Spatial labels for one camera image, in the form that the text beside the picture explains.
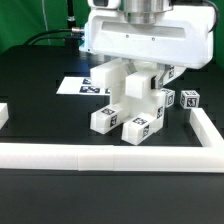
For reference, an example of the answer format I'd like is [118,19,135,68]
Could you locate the black cables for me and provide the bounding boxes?
[23,27,86,46]

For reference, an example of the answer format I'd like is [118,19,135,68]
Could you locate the white block at left edge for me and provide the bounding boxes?
[0,103,9,129]

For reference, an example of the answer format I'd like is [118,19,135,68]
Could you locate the white U-shaped fence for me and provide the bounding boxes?
[0,108,224,173]

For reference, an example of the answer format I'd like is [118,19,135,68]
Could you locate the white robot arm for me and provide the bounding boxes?
[80,0,218,88]

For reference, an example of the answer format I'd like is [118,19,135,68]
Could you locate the white marker sheet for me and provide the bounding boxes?
[57,77,110,96]

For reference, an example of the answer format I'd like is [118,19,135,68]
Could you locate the white chair back frame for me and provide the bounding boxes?
[89,57,188,146]

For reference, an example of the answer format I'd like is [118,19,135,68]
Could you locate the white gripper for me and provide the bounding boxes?
[85,0,214,89]

